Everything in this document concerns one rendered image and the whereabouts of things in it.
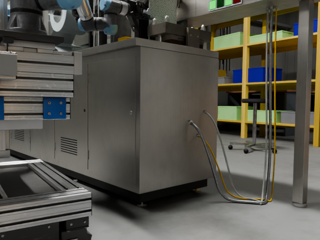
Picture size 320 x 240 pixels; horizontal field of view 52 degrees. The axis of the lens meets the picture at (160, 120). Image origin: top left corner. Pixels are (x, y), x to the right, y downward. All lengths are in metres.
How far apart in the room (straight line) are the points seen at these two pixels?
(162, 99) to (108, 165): 0.50
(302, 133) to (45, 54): 1.39
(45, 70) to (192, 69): 0.93
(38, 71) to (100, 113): 0.74
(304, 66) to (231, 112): 3.88
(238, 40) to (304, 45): 3.87
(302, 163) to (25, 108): 1.45
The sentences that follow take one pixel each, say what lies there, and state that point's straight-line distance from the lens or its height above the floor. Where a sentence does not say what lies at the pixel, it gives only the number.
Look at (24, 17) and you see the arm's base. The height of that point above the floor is 0.88.
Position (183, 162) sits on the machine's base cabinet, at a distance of 1.93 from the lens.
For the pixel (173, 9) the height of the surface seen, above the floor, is 1.18.
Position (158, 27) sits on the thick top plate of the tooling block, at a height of 1.01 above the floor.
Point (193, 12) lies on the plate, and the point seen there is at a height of 1.17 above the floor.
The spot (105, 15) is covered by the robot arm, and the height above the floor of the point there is 1.05.
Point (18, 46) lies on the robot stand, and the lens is 1.33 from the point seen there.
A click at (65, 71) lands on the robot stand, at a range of 1.35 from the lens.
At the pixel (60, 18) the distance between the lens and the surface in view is 2.96.
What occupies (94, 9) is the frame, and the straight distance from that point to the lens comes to 2.42.
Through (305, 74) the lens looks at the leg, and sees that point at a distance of 1.98.
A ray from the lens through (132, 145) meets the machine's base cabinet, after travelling 1.74.
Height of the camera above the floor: 0.58
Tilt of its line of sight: 3 degrees down
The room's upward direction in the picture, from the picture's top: 1 degrees clockwise
